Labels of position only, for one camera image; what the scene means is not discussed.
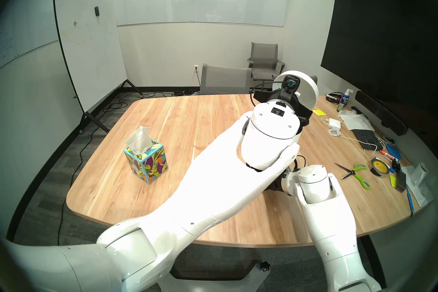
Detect clear tape roll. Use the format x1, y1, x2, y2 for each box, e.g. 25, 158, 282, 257
369, 157, 390, 177

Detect blue pen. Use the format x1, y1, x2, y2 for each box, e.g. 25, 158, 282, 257
405, 185, 414, 215

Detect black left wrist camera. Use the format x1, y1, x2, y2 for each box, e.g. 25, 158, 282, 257
281, 75, 301, 98

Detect crumpled white paper towel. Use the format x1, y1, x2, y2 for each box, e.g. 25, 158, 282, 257
338, 109, 375, 132

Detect black left camera cable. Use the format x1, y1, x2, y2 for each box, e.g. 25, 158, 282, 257
250, 78, 284, 107

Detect white pedal trash can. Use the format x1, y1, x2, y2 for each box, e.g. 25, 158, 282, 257
273, 70, 319, 145

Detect black video bar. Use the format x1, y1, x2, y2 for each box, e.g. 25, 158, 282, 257
355, 90, 409, 136

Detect blue packet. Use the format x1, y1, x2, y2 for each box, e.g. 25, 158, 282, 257
385, 144, 401, 162

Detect black floor cable bundle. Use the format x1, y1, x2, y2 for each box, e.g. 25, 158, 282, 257
171, 88, 202, 97

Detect green handled scissors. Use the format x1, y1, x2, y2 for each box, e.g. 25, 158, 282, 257
335, 163, 371, 190

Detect whiteboard cleaner spray bottle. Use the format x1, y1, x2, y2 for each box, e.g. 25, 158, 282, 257
337, 89, 353, 112

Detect grey office chair with armrests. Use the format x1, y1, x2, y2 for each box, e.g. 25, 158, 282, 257
247, 42, 285, 92

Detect large black TV screen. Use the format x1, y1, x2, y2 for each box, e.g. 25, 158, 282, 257
321, 0, 438, 124

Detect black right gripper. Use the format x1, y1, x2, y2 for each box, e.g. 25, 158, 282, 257
264, 174, 288, 193

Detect black cable on floor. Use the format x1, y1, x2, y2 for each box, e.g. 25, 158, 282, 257
103, 91, 154, 114

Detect black and yellow box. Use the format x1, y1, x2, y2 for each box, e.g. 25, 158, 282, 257
389, 170, 407, 192

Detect colourful patterned tissue box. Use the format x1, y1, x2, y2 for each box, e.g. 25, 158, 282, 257
123, 140, 169, 185

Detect side wall whiteboard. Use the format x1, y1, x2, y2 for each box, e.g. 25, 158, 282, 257
0, 0, 60, 69

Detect rolling whiteboard on stand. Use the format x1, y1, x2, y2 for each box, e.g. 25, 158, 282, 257
52, 0, 144, 134

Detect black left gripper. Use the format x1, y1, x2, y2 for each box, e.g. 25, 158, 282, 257
253, 88, 313, 126

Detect white paper sheet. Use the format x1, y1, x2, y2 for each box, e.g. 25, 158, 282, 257
400, 165, 433, 208

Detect white power adapter with cable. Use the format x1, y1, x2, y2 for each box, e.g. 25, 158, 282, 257
321, 118, 378, 153

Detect black keyboard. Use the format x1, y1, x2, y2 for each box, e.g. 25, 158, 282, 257
352, 129, 383, 151

